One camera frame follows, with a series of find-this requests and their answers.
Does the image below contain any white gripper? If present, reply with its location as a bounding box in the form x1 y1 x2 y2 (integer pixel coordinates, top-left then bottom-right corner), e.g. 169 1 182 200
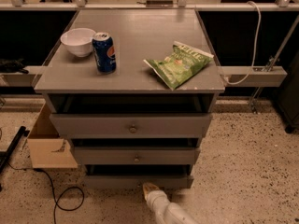
143 182 170 211

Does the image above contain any grey bottom drawer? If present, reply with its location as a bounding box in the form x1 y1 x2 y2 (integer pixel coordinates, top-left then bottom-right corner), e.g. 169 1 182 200
84 164 193 189

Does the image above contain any grey drawer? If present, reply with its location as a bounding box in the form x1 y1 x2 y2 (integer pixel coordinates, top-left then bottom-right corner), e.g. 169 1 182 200
50 94 211 138
84 164 193 189
72 138 200 165

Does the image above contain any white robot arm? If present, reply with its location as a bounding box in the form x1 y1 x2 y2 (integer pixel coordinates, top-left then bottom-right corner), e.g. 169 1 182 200
143 182 199 224

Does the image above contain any grey middle drawer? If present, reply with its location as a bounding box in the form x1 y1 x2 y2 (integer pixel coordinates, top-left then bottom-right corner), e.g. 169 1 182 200
72 138 200 165

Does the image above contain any grey top drawer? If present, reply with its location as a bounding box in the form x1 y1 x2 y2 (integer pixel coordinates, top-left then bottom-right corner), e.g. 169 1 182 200
50 94 211 138

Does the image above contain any cardboard box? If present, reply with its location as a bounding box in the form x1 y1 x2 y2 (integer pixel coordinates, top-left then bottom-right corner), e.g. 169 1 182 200
27 105 78 169

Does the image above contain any green chip bag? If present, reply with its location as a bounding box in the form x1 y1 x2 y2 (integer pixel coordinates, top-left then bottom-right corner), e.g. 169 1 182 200
144 41 214 91

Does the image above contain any blue Pepsi can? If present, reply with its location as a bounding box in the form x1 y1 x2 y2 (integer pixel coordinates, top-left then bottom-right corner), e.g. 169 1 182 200
92 32 116 74

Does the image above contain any black stand leg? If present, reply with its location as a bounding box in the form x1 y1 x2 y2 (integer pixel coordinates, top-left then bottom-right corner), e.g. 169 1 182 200
0 125 30 192

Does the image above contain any white bowl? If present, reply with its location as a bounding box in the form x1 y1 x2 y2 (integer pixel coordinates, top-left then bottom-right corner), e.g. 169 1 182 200
60 28 95 57

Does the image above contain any dark rolling cabinet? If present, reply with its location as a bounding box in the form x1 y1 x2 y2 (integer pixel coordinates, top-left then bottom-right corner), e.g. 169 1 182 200
276 51 299 133

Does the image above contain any black floor cable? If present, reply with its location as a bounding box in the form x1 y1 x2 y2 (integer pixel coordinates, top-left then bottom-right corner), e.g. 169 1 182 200
6 161 85 224

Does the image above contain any black object on rail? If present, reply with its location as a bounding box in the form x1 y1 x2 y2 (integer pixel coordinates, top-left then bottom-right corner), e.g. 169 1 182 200
0 59 29 74

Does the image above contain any white cable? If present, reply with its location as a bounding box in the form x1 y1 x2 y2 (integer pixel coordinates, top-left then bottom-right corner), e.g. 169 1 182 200
222 0 262 86

